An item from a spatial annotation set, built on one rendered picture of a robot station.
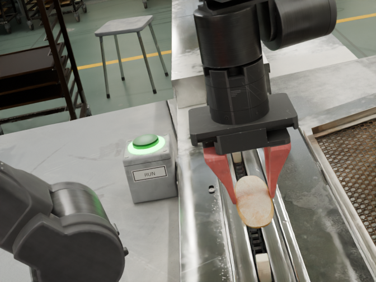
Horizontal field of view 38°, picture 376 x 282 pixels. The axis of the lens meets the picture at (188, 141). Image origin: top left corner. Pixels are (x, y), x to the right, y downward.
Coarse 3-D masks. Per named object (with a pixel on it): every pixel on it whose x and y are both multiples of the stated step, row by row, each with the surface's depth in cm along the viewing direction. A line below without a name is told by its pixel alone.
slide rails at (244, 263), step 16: (256, 160) 81; (224, 192) 74; (240, 224) 67; (272, 224) 66; (240, 240) 64; (272, 240) 63; (240, 256) 62; (272, 256) 61; (288, 256) 60; (240, 272) 59; (272, 272) 58; (288, 272) 58
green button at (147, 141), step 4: (140, 136) 82; (144, 136) 82; (148, 136) 82; (152, 136) 82; (156, 136) 81; (136, 140) 81; (140, 140) 81; (144, 140) 81; (148, 140) 81; (152, 140) 80; (156, 140) 80; (136, 144) 80; (140, 144) 80; (144, 144) 80; (148, 144) 80; (152, 144) 80; (156, 144) 80; (136, 148) 80; (140, 148) 80; (144, 148) 80
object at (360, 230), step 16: (368, 112) 75; (320, 128) 76; (336, 128) 75; (352, 144) 71; (368, 144) 69; (320, 160) 70; (336, 176) 66; (352, 176) 65; (368, 176) 63; (336, 192) 61; (352, 192) 62; (368, 192) 61; (352, 208) 59; (352, 224) 55; (368, 240) 54; (368, 256) 50
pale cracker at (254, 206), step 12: (240, 180) 61; (252, 180) 60; (240, 192) 58; (252, 192) 58; (264, 192) 58; (240, 204) 57; (252, 204) 56; (264, 204) 56; (240, 216) 56; (252, 216) 54; (264, 216) 54
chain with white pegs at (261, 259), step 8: (240, 152) 83; (240, 160) 84; (240, 168) 82; (240, 176) 80; (248, 232) 67; (256, 232) 67; (256, 240) 66; (256, 248) 64; (256, 256) 58; (264, 256) 58; (256, 264) 61; (264, 264) 57; (264, 272) 58; (264, 280) 58
